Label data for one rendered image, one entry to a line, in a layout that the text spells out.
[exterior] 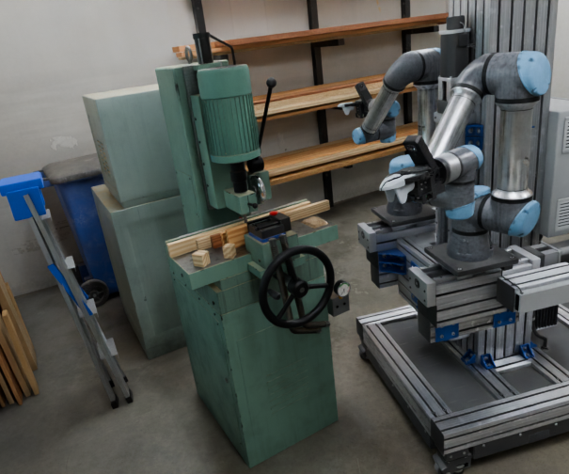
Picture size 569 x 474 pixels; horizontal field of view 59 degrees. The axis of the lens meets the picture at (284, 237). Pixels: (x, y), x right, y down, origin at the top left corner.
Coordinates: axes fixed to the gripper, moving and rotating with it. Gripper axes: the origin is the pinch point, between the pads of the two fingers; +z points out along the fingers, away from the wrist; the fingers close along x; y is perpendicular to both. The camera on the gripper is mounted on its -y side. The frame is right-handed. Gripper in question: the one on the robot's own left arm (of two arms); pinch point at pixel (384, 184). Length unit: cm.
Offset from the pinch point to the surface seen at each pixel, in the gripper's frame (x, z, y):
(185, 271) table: 70, 24, 26
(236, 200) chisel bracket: 75, -4, 10
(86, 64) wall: 297, -37, -65
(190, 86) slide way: 90, -4, -32
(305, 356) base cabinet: 67, -13, 77
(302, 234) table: 62, -20, 27
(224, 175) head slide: 85, -7, 2
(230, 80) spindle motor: 64, -6, -30
